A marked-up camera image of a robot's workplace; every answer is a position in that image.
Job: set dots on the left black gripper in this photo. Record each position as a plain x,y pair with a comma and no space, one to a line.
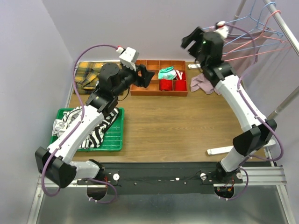
140,75

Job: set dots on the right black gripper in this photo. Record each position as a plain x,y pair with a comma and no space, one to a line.
195,35

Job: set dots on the mauve tank top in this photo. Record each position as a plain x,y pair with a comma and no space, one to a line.
239,52

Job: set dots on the blue wire hanger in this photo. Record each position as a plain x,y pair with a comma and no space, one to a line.
260,29
224,10

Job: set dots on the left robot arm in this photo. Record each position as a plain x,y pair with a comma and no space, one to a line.
55,161

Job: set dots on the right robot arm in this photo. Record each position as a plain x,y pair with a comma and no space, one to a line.
257,129

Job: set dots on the orange compartment tray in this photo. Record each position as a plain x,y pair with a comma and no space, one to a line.
153,88

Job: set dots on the red rolled cloth left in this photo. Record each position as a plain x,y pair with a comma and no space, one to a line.
165,85

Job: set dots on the red rolled cloth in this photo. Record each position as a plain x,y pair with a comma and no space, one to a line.
180,85
165,85

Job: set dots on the teal white sock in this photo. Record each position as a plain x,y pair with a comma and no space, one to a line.
167,73

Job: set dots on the red white striped sock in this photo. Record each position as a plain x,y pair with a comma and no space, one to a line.
180,75

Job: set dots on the red rolled cloth right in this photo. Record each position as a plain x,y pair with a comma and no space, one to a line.
180,85

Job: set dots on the yellow plaid shirt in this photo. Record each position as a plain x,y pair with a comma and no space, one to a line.
86,76

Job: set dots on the black white striped garment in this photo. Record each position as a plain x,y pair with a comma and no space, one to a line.
100,130

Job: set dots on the metal clothes rack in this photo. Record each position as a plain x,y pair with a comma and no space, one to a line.
293,44

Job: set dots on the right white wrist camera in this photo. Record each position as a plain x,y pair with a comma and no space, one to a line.
222,29

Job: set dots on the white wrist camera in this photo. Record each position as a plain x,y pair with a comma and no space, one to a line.
128,57
222,29

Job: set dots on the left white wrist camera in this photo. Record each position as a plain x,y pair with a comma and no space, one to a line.
128,57

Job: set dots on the black mounting base plate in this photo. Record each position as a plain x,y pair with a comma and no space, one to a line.
164,177

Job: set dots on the aluminium frame rail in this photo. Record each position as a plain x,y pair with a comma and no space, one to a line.
260,199

